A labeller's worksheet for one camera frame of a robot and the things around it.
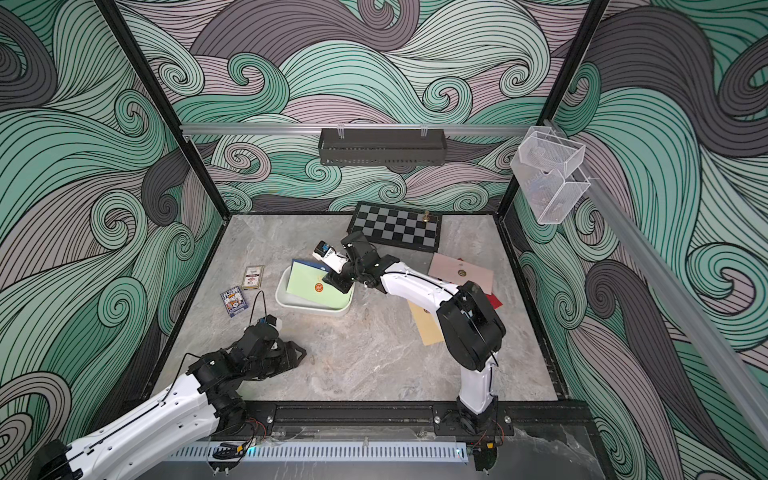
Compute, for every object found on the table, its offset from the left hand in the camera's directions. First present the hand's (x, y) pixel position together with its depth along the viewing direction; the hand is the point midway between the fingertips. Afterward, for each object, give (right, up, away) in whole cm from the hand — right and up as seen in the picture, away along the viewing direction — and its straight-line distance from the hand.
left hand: (303, 353), depth 79 cm
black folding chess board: (+30, +36, +31) cm, 56 cm away
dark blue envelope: (+4, +24, -2) cm, 25 cm away
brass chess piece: (+39, +39, +34) cm, 65 cm away
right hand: (+7, +22, +8) cm, 24 cm away
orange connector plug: (-13, -19, -10) cm, 25 cm away
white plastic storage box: (-8, +11, +15) cm, 20 cm away
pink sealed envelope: (+48, +20, +22) cm, 56 cm away
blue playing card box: (-26, +11, +14) cm, 31 cm away
